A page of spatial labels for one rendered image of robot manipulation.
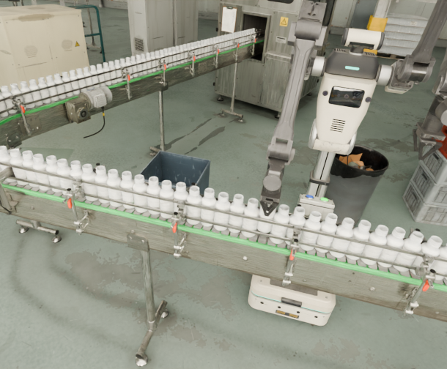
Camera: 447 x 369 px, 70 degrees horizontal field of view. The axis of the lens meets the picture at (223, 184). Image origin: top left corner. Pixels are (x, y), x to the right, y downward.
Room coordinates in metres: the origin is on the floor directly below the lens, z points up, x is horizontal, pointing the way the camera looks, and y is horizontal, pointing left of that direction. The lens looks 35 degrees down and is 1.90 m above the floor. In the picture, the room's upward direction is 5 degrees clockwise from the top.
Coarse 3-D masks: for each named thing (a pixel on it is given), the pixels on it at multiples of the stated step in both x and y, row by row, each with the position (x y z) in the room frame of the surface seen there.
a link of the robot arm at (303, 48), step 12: (324, 36) 1.08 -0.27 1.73; (300, 48) 1.07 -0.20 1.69; (312, 48) 1.07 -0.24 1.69; (300, 60) 1.05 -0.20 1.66; (300, 72) 1.03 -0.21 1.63; (288, 84) 1.02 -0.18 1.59; (300, 84) 1.01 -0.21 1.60; (288, 96) 1.00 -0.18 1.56; (288, 108) 0.98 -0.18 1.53; (288, 120) 0.96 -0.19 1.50; (276, 132) 0.94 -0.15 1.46; (288, 132) 0.94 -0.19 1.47; (276, 144) 0.92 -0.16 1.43; (288, 144) 0.92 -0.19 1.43; (276, 156) 0.91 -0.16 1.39; (288, 156) 0.90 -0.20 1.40
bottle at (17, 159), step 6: (12, 150) 1.18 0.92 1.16; (18, 150) 1.17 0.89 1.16; (12, 156) 1.15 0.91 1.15; (18, 156) 1.16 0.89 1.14; (12, 162) 1.14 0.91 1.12; (18, 162) 1.15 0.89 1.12; (12, 168) 1.15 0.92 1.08; (18, 168) 1.14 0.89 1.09; (18, 174) 1.14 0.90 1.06; (24, 174) 1.15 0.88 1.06
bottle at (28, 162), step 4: (24, 152) 1.17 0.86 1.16; (28, 152) 1.18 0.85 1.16; (24, 156) 1.14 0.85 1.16; (28, 156) 1.15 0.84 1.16; (32, 156) 1.16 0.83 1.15; (24, 160) 1.15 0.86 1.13; (28, 160) 1.14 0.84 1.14; (32, 160) 1.15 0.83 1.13; (24, 164) 1.14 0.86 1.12; (28, 164) 1.14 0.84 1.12; (32, 164) 1.14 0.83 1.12; (32, 168) 1.14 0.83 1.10; (28, 172) 1.13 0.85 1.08; (32, 172) 1.14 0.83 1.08; (28, 176) 1.13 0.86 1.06; (32, 176) 1.13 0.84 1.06; (32, 180) 1.13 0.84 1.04; (36, 180) 1.14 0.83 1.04; (32, 184) 1.13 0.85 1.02; (36, 184) 1.14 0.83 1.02
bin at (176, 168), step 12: (156, 156) 1.59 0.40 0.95; (168, 156) 1.64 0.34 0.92; (180, 156) 1.62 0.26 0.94; (144, 168) 1.44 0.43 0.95; (156, 168) 1.58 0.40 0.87; (168, 168) 1.64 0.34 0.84; (180, 168) 1.62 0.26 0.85; (192, 168) 1.61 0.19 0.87; (204, 168) 1.49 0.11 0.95; (144, 180) 1.34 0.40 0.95; (180, 180) 1.62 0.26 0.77; (192, 180) 1.61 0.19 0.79; (204, 180) 1.49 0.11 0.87
